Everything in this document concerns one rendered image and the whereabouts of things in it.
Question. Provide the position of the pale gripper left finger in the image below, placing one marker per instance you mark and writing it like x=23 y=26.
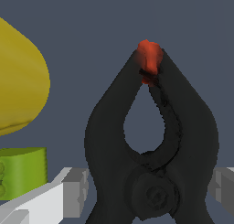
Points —
x=45 y=200

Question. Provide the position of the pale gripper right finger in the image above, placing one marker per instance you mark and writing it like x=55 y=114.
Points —
x=224 y=186

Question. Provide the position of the green cylindrical object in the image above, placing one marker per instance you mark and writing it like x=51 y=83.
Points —
x=24 y=172

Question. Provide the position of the yellow rounded object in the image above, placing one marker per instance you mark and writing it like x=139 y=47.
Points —
x=21 y=81

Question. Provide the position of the black clamp with red tip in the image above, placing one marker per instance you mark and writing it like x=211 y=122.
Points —
x=109 y=148

